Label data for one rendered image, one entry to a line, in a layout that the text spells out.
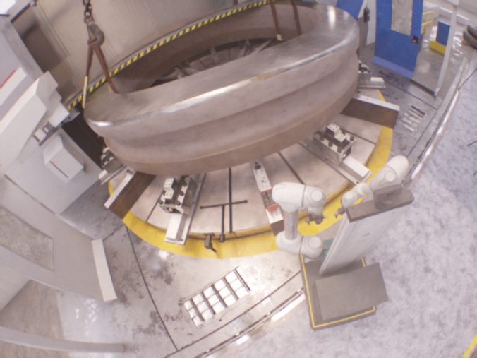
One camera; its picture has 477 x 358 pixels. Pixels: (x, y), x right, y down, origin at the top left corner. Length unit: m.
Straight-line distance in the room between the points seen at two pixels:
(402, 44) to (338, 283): 5.64
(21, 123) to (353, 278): 3.65
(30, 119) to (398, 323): 4.76
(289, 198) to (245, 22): 5.29
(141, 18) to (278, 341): 5.40
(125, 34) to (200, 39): 2.45
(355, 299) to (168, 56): 6.03
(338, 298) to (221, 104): 1.82
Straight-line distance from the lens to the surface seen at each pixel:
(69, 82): 4.61
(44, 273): 3.16
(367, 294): 1.84
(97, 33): 3.94
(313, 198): 1.18
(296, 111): 2.32
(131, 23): 4.51
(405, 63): 6.36
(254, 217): 2.57
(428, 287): 3.10
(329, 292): 1.77
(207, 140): 2.23
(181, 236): 2.76
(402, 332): 2.92
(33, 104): 2.81
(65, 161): 4.87
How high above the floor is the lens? 2.59
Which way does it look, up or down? 51 degrees down
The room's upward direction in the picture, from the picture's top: 24 degrees counter-clockwise
